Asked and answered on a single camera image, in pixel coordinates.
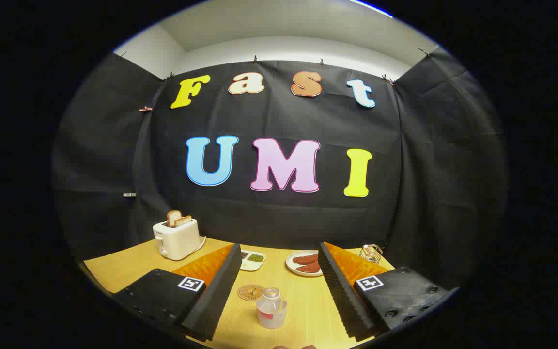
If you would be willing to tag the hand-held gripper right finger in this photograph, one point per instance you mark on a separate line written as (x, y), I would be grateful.
(344, 295)

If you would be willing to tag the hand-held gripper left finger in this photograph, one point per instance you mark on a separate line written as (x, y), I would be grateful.
(213, 295)

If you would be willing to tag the round wooden coaster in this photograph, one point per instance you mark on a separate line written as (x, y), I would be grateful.
(249, 293)

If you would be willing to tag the clear juice bottle red label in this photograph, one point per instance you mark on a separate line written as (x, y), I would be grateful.
(271, 310)

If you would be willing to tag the wooden table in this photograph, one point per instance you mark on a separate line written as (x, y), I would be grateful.
(303, 305)

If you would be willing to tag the red meat patty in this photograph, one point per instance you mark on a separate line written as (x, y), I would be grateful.
(305, 259)
(309, 268)

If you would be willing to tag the white divided dish with beans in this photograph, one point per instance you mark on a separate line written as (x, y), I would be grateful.
(254, 259)

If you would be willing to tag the white round plate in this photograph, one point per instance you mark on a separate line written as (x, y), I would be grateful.
(291, 265)

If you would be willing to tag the cream toaster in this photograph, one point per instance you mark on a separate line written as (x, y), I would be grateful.
(177, 242)

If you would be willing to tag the square toast slice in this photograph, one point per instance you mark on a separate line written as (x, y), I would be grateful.
(184, 220)

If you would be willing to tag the rounded toast slice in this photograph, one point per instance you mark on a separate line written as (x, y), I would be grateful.
(172, 216)

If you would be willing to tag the black backdrop cloth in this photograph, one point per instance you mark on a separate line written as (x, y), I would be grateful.
(279, 218)

